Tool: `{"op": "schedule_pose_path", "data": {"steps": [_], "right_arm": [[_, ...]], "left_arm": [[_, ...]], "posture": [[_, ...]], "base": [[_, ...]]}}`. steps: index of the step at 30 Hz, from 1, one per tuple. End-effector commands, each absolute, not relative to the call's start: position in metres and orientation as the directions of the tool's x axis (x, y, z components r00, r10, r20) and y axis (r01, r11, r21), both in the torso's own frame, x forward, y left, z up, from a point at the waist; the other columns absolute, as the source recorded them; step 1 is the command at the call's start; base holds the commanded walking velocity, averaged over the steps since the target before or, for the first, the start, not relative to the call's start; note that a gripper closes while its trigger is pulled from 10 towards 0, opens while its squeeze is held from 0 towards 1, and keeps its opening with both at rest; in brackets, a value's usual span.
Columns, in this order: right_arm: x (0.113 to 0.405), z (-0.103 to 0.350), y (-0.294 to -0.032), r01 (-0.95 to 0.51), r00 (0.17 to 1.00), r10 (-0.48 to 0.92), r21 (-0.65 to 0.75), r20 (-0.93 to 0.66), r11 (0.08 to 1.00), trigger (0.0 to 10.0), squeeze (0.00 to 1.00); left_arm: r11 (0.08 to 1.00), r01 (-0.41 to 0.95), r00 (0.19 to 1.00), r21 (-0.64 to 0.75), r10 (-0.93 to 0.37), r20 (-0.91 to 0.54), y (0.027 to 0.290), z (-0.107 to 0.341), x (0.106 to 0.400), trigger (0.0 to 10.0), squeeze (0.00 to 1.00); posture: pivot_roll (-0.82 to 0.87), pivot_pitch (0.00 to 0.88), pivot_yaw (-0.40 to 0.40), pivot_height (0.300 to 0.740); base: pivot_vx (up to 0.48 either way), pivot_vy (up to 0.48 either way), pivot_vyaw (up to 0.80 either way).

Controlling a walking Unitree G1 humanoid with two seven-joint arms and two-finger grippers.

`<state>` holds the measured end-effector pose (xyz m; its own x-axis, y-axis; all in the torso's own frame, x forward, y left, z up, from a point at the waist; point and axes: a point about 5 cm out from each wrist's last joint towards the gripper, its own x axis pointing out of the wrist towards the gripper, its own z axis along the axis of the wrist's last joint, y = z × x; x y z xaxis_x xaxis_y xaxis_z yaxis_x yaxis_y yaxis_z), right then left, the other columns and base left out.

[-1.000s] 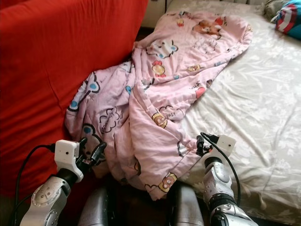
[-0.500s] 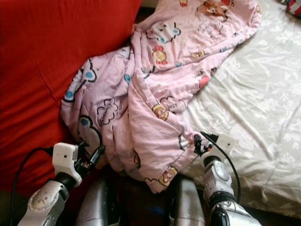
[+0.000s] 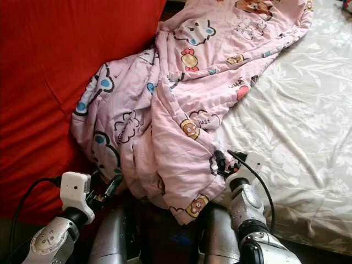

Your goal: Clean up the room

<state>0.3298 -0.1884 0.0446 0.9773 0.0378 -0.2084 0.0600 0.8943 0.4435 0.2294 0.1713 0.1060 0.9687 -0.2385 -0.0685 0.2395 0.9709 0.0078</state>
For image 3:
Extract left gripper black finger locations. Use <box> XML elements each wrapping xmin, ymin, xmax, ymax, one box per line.
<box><xmin>102</xmin><ymin>174</ymin><xmax>125</xmax><ymax>201</ymax></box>

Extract pink cartoon print blanket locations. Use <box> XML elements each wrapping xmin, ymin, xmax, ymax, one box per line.
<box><xmin>70</xmin><ymin>0</ymin><xmax>315</xmax><ymax>226</ymax></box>

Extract silver left robot leg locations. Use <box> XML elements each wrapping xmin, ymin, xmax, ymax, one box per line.
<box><xmin>88</xmin><ymin>206</ymin><xmax>133</xmax><ymax>264</ymax></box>

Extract silver robot leg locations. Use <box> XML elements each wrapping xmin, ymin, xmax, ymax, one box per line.
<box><xmin>88</xmin><ymin>206</ymin><xmax>133</xmax><ymax>264</ymax></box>
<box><xmin>198</xmin><ymin>203</ymin><xmax>240</xmax><ymax>264</ymax></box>

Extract silver right robot leg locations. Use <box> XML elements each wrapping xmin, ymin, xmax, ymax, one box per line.
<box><xmin>198</xmin><ymin>203</ymin><xmax>240</xmax><ymax>264</ymax></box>

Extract beige floral bed sheet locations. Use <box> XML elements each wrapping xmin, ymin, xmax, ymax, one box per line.
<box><xmin>214</xmin><ymin>0</ymin><xmax>352</xmax><ymax>256</ymax></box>

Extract large red cushion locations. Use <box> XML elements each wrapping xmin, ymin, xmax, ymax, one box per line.
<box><xmin>0</xmin><ymin>0</ymin><xmax>168</xmax><ymax>226</ymax></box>

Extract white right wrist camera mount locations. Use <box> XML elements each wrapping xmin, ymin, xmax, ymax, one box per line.
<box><xmin>244</xmin><ymin>152</ymin><xmax>266</xmax><ymax>179</ymax></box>

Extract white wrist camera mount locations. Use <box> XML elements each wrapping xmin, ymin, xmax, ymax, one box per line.
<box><xmin>60</xmin><ymin>171</ymin><xmax>96</xmax><ymax>226</ymax></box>
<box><xmin>244</xmin><ymin>152</ymin><xmax>266</xmax><ymax>179</ymax></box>

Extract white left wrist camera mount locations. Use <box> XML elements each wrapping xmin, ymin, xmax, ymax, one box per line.
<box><xmin>60</xmin><ymin>171</ymin><xmax>96</xmax><ymax>226</ymax></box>

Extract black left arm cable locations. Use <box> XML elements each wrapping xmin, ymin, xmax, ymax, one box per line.
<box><xmin>8</xmin><ymin>175</ymin><xmax>64</xmax><ymax>264</ymax></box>

